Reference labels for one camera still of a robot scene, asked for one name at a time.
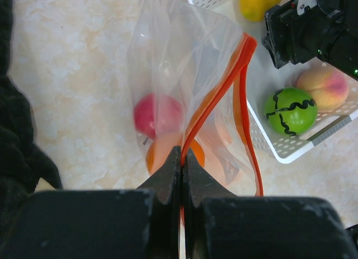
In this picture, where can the red apple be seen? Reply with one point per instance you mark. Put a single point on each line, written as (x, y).
(157, 114)

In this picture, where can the green toy watermelon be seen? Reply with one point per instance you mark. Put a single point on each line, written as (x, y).
(291, 111)

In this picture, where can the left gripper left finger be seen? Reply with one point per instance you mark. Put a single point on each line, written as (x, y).
(139, 223)

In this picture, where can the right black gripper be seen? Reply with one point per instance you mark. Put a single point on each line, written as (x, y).
(301, 30)

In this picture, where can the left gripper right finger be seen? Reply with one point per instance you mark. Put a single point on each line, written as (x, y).
(219, 224)

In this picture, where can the peach fruit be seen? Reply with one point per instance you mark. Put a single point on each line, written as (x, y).
(328, 87)

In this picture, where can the white plastic basket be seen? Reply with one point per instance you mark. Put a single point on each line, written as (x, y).
(263, 79)

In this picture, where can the clear zip top bag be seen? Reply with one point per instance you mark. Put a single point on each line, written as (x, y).
(201, 59)

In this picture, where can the orange fruit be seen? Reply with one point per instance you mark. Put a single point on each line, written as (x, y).
(162, 146)

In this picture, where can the black floral pillow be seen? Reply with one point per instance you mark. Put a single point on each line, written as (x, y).
(23, 163)

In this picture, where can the yellow lemon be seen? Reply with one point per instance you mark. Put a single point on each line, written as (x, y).
(254, 10)

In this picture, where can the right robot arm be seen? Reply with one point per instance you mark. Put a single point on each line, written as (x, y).
(301, 30)

